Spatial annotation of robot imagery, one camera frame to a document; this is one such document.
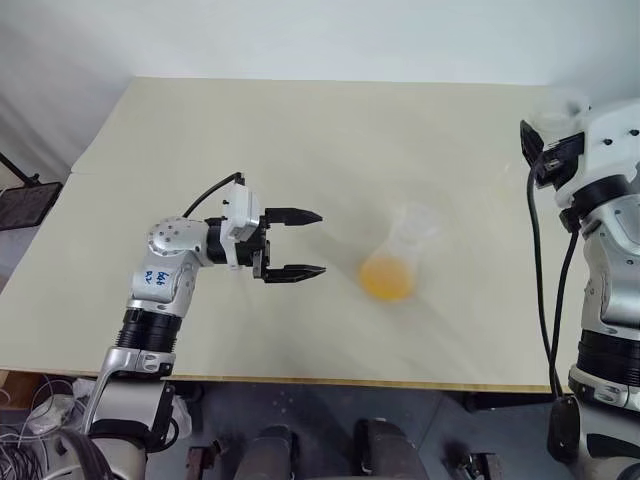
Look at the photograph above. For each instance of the black metal rod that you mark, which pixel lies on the black metal rod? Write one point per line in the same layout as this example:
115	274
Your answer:
17	170

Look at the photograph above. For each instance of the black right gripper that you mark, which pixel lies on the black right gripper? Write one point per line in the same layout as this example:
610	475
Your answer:
560	162

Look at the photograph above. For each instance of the small clear conical flask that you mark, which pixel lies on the small clear conical flask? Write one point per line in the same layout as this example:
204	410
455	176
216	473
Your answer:
385	280

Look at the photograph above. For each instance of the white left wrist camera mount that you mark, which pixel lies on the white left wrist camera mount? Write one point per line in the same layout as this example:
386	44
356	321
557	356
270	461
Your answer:
240	205

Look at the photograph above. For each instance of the wide dark rounded shape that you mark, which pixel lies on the wide dark rounded shape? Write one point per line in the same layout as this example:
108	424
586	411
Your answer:
390	455

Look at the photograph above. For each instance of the brown metal clamp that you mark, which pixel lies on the brown metal clamp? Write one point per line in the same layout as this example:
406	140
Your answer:
480	465
205	462

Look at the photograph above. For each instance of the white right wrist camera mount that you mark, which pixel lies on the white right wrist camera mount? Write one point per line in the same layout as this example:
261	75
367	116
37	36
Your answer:
610	160

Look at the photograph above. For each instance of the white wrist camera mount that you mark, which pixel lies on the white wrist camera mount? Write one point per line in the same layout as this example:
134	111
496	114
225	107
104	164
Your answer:
610	160
240	205

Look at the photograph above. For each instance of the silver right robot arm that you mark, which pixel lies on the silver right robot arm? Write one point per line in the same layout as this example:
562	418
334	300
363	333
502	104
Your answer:
615	280

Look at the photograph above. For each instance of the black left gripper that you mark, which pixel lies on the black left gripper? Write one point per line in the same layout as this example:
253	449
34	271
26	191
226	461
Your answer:
252	250

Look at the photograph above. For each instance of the black mesh panel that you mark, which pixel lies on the black mesh panel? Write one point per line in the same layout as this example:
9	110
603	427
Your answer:
30	205

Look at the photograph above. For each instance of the narrow dark rounded shape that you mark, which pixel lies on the narrow dark rounded shape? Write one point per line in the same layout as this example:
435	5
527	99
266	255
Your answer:
270	455

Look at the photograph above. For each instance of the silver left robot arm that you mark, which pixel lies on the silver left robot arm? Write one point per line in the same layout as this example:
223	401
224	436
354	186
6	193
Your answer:
165	280

